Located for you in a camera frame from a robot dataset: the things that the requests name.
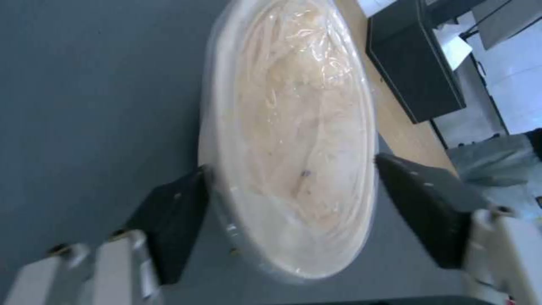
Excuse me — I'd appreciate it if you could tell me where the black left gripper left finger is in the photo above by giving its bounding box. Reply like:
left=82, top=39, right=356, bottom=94
left=11, top=164, right=213, bottom=305

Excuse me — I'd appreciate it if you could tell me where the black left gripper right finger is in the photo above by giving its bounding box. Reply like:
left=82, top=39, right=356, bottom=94
left=375, top=152, right=542, bottom=305

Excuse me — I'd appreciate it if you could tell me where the white bin with plastic liner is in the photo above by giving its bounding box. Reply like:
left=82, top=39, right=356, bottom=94
left=197, top=0, right=377, bottom=280

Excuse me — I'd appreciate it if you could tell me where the wooden table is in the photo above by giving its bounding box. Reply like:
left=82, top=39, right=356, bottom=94
left=336, top=0, right=460, bottom=178

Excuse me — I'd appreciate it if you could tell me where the black box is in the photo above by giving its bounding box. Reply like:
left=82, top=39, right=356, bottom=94
left=365, top=0, right=467, bottom=125

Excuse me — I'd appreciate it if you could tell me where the white paper sheet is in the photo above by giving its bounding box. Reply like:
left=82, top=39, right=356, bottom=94
left=436, top=33, right=473, bottom=74

